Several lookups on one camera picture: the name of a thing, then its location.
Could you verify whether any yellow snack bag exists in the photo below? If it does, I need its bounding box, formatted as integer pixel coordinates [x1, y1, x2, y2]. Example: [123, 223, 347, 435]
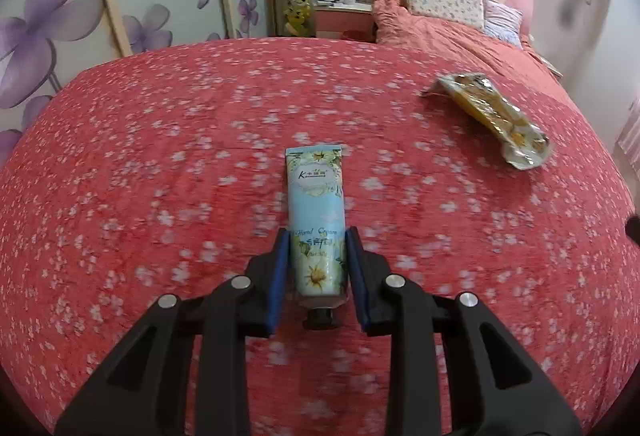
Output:
[422, 72, 552, 171]

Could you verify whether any blue floral hand cream tube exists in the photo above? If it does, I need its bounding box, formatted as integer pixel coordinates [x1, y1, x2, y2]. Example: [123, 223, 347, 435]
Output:
[285, 145, 347, 330]

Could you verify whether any red bin under nightstand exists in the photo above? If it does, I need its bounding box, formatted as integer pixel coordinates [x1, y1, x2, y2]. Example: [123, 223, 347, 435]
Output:
[341, 30, 375, 43]

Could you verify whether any salmon pink duvet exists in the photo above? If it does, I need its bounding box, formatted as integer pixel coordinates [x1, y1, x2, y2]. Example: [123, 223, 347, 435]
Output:
[371, 0, 574, 107]

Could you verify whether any pink white nightstand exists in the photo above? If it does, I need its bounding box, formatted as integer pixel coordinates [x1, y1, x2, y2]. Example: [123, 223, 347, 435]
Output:
[314, 3, 375, 40]

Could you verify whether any pink striped pillow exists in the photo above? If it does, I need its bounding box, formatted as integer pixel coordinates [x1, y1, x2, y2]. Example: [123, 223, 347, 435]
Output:
[484, 0, 523, 50]

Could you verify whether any pink curtain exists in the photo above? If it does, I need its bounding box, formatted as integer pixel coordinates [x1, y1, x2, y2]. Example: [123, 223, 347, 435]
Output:
[617, 100, 640, 167]

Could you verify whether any red floral bedspread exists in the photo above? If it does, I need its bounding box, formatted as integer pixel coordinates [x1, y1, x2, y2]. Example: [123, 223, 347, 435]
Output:
[1, 39, 639, 427]

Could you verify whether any white floral pillow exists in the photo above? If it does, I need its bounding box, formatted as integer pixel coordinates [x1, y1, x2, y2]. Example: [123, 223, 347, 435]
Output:
[406, 0, 485, 31]

